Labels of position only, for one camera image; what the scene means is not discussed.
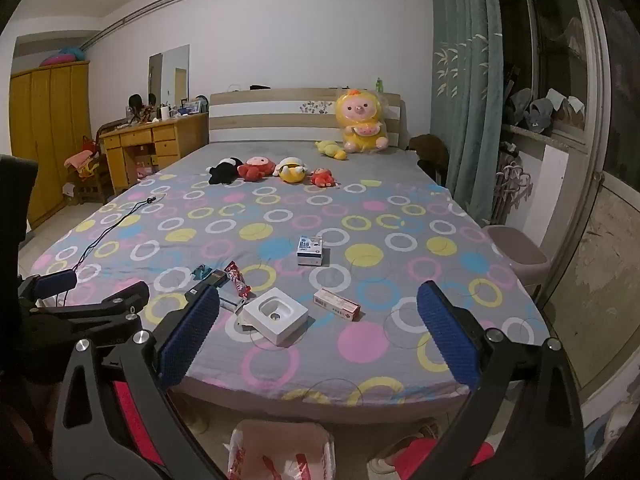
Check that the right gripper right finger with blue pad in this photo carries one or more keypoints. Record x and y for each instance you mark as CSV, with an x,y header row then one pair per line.
x,y
545,436

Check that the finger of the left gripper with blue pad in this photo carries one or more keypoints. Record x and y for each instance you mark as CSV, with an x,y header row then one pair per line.
x,y
39,287
123,306

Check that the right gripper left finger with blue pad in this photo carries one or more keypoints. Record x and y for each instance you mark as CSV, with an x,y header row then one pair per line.
x,y
115,419

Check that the silver foil sachet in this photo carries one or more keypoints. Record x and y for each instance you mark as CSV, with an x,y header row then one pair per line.
x,y
230,302

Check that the teal candy wrapper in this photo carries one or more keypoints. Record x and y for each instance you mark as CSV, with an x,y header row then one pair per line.
x,y
201,272

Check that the dark green tall box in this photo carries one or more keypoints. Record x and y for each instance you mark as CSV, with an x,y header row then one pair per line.
x,y
214,278

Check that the red snack wrapper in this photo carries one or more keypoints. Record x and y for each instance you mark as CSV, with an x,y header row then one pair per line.
x,y
236,277

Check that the white square box tray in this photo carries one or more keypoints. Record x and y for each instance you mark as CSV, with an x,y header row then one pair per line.
x,y
275,315

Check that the red white toothpaste box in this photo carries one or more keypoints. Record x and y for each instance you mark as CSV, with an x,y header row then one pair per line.
x,y
336,304

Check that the blue white carton box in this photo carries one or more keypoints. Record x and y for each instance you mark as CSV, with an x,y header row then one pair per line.
x,y
309,251

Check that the white red plastic trash bag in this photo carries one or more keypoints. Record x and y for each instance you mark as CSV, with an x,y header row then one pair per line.
x,y
281,450

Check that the pink grey stool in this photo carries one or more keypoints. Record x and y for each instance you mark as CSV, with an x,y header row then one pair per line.
x,y
526,259

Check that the chair with pink clothes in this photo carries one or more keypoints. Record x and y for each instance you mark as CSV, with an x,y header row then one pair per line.
x,y
88,179

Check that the grey bedsheet with coloured circles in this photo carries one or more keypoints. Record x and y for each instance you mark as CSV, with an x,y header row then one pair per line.
x,y
354,255

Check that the yellow wooden wardrobe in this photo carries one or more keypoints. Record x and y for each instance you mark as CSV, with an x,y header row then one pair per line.
x,y
49,118

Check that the black white plush toy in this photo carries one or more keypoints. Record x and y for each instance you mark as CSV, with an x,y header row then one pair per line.
x,y
225,172

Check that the brown chair beside bed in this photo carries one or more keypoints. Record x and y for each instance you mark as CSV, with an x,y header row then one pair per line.
x,y
433,156

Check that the wooden desk with drawers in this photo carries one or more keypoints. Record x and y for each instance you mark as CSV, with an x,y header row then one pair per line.
x,y
154,145

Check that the red octopus plush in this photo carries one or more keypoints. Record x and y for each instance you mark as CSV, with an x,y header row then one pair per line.
x,y
256,168

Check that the small red doll plush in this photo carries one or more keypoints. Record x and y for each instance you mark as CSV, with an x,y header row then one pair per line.
x,y
322,178

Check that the yellow white round plush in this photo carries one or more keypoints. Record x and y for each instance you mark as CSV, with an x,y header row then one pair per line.
x,y
291,170

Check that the small yellow duck plush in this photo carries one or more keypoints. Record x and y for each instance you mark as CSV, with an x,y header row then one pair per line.
x,y
331,149

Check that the wooden bed headboard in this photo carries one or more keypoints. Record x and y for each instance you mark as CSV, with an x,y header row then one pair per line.
x,y
296,114

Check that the large yellow pig plush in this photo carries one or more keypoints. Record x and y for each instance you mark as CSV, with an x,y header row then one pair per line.
x,y
361,118

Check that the teal green curtain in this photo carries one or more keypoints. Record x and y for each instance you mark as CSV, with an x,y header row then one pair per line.
x,y
467,98

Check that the wall mirror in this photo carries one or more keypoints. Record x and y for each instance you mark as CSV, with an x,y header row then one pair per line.
x,y
168,76

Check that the window frame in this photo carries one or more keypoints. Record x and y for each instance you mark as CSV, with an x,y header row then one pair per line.
x,y
583,57

